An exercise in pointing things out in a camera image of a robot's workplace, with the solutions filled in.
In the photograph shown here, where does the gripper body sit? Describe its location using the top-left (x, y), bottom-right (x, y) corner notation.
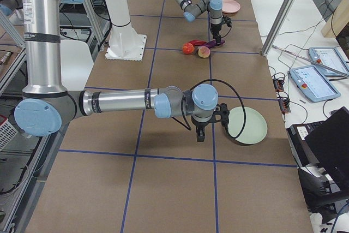
top-left (191, 115), bottom-right (210, 132)
top-left (211, 24), bottom-right (221, 38)

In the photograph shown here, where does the purple eggplant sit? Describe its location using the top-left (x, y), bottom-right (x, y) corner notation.
top-left (204, 39), bottom-right (225, 49)

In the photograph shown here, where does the peach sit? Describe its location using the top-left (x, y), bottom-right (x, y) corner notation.
top-left (197, 46), bottom-right (210, 58)

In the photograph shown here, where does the red chili pepper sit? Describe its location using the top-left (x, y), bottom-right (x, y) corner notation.
top-left (189, 39), bottom-right (207, 46)

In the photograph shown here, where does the red pomegranate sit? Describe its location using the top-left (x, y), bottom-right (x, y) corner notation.
top-left (182, 42), bottom-right (195, 55)

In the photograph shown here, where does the pink plate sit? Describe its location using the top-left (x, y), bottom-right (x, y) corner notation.
top-left (222, 0), bottom-right (241, 14)

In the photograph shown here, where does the green plate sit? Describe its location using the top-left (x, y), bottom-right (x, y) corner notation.
top-left (228, 106), bottom-right (268, 145)

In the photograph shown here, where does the usb hub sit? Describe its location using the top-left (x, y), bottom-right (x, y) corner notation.
top-left (278, 97), bottom-right (291, 115)

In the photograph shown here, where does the near teach pendant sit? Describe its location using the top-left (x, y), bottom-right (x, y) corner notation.
top-left (290, 65), bottom-right (341, 103)

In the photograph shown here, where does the teach pendant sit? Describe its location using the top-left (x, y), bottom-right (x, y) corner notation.
top-left (290, 65), bottom-right (341, 103)
top-left (308, 47), bottom-right (348, 77)

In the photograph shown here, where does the black computer box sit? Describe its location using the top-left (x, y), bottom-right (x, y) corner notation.
top-left (286, 122), bottom-right (328, 168)

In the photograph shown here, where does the far teach pendant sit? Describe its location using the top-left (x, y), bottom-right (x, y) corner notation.
top-left (308, 47), bottom-right (348, 77)

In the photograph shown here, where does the metal grabber stick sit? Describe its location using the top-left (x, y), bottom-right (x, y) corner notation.
top-left (272, 45), bottom-right (348, 79)

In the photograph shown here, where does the black laptop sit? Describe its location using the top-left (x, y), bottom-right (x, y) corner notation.
top-left (305, 106), bottom-right (348, 190)

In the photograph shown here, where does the white chair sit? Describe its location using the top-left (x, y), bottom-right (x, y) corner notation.
top-left (61, 39), bottom-right (94, 91)

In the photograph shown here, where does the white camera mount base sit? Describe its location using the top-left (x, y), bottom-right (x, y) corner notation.
top-left (105, 32), bottom-right (147, 61)

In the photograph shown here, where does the aluminium frame post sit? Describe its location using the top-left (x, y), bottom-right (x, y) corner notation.
top-left (261, 0), bottom-right (295, 57)

